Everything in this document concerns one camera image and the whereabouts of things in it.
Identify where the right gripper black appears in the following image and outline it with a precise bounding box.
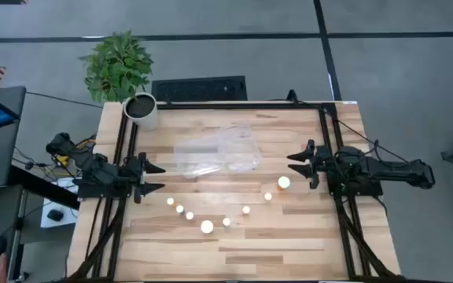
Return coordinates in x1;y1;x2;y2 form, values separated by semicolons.
286;138;336;190

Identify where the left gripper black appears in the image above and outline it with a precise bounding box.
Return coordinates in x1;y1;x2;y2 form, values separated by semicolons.
120;152;167;204

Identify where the large orange pill bottle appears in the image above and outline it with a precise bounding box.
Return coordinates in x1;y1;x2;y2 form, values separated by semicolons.
276;175;292;193

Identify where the clear plastic bin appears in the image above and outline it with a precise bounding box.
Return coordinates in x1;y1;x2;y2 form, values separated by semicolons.
216;123;263;174
173;135;230;180

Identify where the white floor box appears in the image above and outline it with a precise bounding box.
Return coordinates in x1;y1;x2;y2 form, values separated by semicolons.
40;177;80;229

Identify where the green plant in white pot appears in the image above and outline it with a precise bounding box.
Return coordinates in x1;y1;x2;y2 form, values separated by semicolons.
79;30;160;132

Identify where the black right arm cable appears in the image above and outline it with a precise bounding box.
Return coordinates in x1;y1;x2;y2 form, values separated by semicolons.
287;89;408;163

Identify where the thin black floor cable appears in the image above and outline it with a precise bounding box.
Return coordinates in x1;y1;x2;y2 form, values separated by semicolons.
25;91;104;108

